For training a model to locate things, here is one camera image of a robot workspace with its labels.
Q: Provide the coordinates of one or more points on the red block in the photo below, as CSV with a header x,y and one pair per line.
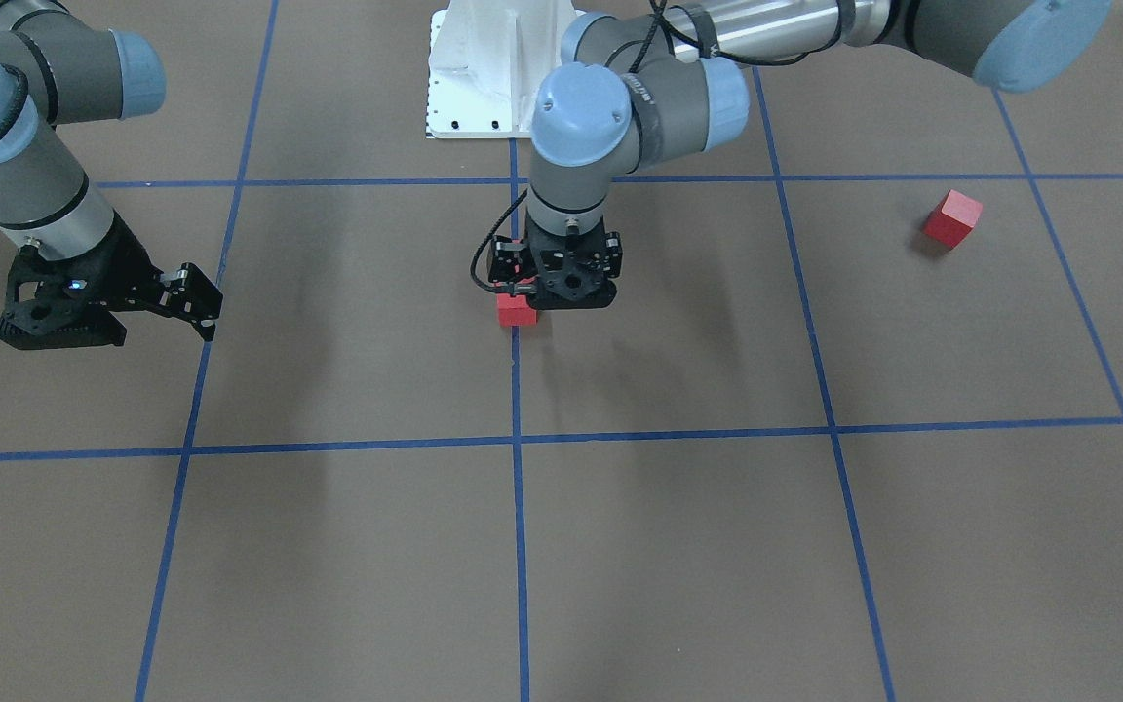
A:
x,y
953,219
514,311

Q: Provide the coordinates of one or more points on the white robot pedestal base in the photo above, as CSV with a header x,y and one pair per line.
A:
x,y
487,61

